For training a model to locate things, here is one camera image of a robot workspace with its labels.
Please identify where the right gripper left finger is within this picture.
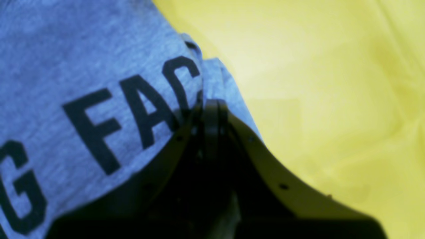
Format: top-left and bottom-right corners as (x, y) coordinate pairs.
(47, 102), (203, 239)

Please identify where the grey t-shirt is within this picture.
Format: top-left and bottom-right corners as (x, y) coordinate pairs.
(0, 0), (259, 239)

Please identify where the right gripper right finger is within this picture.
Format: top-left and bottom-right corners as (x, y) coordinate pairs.
(212, 100), (387, 239)

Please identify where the yellow table cloth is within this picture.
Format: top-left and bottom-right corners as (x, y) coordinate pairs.
(154, 0), (425, 239)

